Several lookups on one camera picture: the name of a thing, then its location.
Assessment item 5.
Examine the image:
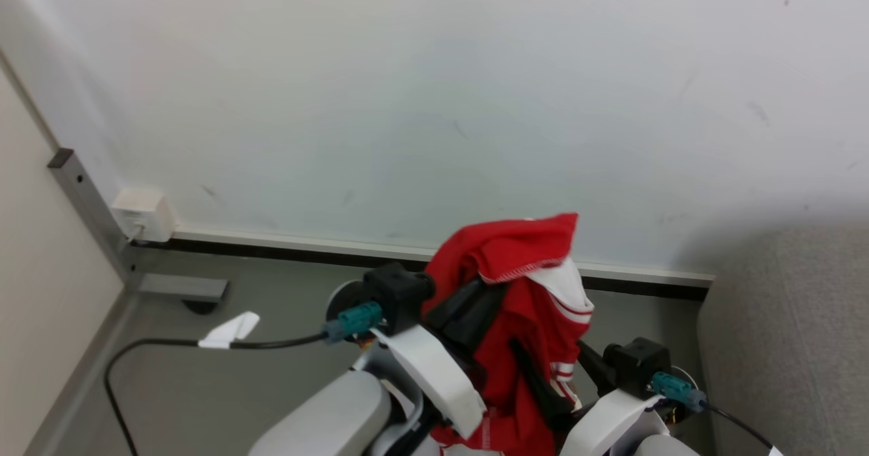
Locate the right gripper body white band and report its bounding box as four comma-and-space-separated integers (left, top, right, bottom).
558, 388, 669, 456

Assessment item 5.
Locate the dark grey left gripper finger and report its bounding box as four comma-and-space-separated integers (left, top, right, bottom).
445, 292, 507, 370
425, 281, 507, 333

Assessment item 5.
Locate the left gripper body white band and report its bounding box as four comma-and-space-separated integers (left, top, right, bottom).
371, 325, 488, 440

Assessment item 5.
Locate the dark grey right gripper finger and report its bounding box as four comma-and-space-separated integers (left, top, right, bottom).
576, 340, 612, 396
509, 338, 575, 434

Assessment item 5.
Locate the red white sports garment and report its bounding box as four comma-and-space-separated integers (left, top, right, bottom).
424, 213, 595, 456

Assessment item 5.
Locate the white black baseboard strip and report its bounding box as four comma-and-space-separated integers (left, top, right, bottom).
129, 225, 715, 302

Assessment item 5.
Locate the grey fabric sofa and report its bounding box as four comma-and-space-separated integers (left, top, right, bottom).
696, 224, 869, 456

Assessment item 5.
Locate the teal right cable connector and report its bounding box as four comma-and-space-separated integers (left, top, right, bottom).
650, 371, 707, 413

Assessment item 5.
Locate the teal cable connector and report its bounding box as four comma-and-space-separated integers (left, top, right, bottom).
650, 371, 707, 413
322, 301, 384, 343

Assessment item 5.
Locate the teal left cable connector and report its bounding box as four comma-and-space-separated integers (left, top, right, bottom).
322, 301, 384, 343

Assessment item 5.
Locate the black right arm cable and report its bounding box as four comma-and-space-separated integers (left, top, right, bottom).
703, 402, 775, 451

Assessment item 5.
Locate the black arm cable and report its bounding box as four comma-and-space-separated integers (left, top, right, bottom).
104, 332, 330, 456
703, 402, 775, 451

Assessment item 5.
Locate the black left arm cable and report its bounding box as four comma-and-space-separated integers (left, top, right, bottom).
104, 332, 330, 456

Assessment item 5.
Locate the grey metal floor bracket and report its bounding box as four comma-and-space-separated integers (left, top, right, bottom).
138, 273, 229, 316

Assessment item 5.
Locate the white wall socket box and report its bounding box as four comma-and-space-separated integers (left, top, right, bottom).
110, 188, 177, 243

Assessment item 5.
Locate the grey metal door frame rail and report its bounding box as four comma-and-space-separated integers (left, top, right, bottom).
48, 148, 136, 280

